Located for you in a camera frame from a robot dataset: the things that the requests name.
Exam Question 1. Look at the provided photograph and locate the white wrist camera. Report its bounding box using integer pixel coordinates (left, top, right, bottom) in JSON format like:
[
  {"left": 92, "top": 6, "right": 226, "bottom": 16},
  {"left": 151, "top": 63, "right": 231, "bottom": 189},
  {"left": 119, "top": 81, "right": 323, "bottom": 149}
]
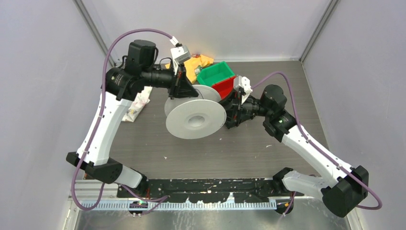
[
  {"left": 170, "top": 36, "right": 192, "bottom": 75},
  {"left": 233, "top": 75, "right": 253, "bottom": 104}
]

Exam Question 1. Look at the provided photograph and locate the yellow patterned cloth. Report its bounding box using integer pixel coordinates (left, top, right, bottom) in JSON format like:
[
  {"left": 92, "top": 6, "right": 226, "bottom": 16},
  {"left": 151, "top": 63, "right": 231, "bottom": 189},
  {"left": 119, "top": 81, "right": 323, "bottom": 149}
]
[{"left": 175, "top": 54, "right": 214, "bottom": 84}]

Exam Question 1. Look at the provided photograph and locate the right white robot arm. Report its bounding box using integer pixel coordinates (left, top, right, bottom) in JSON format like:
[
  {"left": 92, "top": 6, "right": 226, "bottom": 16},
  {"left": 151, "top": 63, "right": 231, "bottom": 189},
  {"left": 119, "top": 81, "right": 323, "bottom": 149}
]
[{"left": 227, "top": 84, "right": 369, "bottom": 218}]

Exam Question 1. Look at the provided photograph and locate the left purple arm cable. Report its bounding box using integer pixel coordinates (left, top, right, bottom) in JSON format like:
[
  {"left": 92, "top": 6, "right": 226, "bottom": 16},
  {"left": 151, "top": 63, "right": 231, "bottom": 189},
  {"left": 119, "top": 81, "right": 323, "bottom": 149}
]
[{"left": 70, "top": 28, "right": 180, "bottom": 211}]

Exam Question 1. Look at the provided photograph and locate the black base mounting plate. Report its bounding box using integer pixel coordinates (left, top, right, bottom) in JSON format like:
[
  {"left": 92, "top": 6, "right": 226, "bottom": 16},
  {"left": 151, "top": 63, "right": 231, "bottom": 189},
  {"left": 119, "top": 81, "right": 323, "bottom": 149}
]
[{"left": 132, "top": 178, "right": 293, "bottom": 204}]

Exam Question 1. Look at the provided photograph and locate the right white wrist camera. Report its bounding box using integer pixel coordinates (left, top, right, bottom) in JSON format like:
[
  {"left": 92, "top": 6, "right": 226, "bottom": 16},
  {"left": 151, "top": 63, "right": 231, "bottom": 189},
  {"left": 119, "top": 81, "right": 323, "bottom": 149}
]
[{"left": 233, "top": 75, "right": 253, "bottom": 104}]

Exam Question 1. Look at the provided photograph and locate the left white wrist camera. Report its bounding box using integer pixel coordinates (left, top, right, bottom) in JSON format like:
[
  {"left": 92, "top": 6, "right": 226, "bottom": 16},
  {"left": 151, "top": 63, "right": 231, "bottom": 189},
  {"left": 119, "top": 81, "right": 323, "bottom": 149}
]
[{"left": 170, "top": 36, "right": 192, "bottom": 75}]

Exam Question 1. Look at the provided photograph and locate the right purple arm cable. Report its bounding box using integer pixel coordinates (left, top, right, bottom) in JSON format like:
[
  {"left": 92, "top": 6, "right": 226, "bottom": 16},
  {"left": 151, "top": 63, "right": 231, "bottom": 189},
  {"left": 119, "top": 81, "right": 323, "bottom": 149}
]
[{"left": 252, "top": 71, "right": 383, "bottom": 211}]

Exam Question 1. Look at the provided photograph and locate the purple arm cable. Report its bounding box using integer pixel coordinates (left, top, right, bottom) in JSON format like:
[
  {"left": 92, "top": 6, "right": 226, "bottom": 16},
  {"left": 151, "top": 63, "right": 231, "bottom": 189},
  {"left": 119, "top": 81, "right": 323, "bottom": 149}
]
[
  {"left": 252, "top": 71, "right": 383, "bottom": 211},
  {"left": 70, "top": 28, "right": 180, "bottom": 211}
]

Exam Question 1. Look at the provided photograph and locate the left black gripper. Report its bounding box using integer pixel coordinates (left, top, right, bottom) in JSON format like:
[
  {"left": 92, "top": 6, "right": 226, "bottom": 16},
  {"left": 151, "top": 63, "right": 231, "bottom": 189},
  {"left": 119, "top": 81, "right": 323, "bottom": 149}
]
[{"left": 142, "top": 59, "right": 200, "bottom": 101}]

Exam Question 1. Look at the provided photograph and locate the white slotted cable duct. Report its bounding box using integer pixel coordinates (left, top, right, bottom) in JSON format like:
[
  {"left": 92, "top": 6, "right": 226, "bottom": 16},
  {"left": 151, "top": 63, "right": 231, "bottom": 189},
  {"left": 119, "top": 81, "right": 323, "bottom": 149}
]
[{"left": 93, "top": 199, "right": 277, "bottom": 211}]

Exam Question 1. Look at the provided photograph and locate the red plastic bin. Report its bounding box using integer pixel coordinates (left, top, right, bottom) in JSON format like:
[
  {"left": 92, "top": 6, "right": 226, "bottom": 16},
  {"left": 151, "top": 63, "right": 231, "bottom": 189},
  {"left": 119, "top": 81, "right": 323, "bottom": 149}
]
[{"left": 211, "top": 75, "right": 236, "bottom": 99}]

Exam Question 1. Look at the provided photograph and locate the green plastic bin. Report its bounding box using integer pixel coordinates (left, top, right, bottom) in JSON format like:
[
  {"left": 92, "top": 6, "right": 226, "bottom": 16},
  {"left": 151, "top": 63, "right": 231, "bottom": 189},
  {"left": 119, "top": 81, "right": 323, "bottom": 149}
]
[{"left": 197, "top": 61, "right": 235, "bottom": 86}]

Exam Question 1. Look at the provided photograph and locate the white patterned cloth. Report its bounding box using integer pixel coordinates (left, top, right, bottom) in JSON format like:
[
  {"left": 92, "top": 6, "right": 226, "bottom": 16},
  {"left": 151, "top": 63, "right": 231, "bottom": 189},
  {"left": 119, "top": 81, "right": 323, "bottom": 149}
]
[{"left": 122, "top": 86, "right": 153, "bottom": 122}]

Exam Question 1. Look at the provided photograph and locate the grey plastic cable spool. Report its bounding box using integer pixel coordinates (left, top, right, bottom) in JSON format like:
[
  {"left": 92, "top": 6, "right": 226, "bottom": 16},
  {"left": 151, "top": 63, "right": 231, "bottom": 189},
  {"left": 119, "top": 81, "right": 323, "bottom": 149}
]
[{"left": 164, "top": 85, "right": 226, "bottom": 139}]

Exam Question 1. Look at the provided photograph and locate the black plastic bin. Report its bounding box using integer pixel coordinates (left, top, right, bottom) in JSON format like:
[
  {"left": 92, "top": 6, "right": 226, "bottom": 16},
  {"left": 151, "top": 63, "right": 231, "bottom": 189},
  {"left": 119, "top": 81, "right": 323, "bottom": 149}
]
[{"left": 220, "top": 98, "right": 255, "bottom": 129}]

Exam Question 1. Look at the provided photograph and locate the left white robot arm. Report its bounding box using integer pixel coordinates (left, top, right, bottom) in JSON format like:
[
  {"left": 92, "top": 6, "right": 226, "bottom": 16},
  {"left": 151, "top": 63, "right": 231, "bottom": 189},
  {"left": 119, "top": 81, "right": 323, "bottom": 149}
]
[{"left": 66, "top": 40, "right": 199, "bottom": 198}]

